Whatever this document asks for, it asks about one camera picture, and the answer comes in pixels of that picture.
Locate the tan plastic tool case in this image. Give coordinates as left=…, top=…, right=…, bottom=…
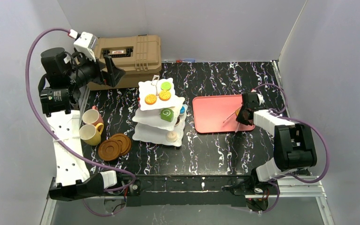
left=88, top=35, right=162, bottom=90

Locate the pink serving tray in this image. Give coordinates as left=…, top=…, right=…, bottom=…
left=192, top=95, right=255, bottom=134

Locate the round orange waffle cookie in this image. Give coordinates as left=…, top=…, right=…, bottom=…
left=144, top=94, right=157, bottom=105

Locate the green round macaron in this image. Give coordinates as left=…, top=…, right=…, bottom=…
left=160, top=82, right=172, bottom=91

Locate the white three-tier cake stand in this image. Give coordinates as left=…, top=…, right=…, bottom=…
left=132, top=75, right=188, bottom=147

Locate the green roll cake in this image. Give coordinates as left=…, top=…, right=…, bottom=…
left=160, top=108, right=174, bottom=122

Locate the white round cake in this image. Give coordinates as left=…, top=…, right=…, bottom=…
left=166, top=131, right=178, bottom=143

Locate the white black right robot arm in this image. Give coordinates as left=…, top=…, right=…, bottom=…
left=236, top=92, right=317, bottom=184

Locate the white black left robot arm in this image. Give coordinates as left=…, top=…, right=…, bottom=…
left=38, top=47, right=125, bottom=202

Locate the orange biscuit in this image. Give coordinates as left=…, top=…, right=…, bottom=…
left=235, top=108, right=241, bottom=116

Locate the pink mug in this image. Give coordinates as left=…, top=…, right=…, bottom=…
left=82, top=105, right=104, bottom=125

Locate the yellow mug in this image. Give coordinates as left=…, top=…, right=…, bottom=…
left=79, top=123, right=104, bottom=146

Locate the stack of brown wooden coasters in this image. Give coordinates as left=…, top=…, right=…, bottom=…
left=97, top=133, right=132, bottom=161

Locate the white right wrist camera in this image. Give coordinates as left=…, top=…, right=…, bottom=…
left=257, top=93, right=265, bottom=105

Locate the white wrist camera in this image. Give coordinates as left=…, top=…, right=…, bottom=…
left=74, top=31, right=98, bottom=62
left=257, top=93, right=265, bottom=105

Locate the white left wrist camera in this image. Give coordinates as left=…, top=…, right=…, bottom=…
left=74, top=31, right=98, bottom=62

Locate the aluminium frame rail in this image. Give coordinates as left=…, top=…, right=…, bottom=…
left=46, top=175, right=327, bottom=199

